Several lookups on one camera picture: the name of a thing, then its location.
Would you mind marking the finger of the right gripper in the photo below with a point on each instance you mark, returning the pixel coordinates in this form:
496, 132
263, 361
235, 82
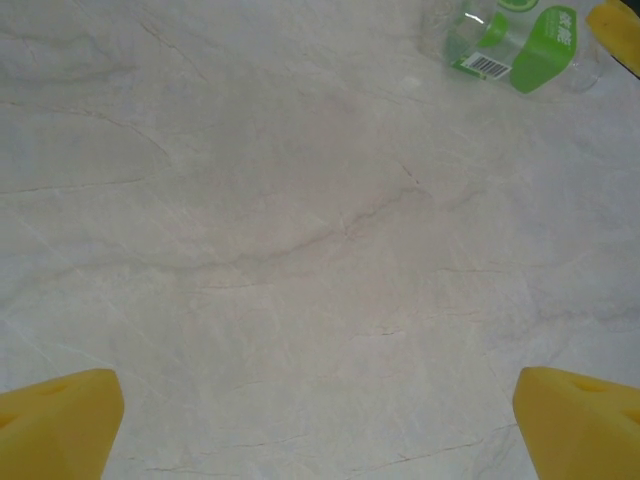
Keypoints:
620, 30

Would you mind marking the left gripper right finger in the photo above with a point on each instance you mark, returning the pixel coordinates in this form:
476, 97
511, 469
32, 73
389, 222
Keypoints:
585, 430

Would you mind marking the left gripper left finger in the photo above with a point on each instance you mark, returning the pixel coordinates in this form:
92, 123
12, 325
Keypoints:
50, 430

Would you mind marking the green label clear bottle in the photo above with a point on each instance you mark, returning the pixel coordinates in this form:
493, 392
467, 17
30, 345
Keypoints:
542, 55

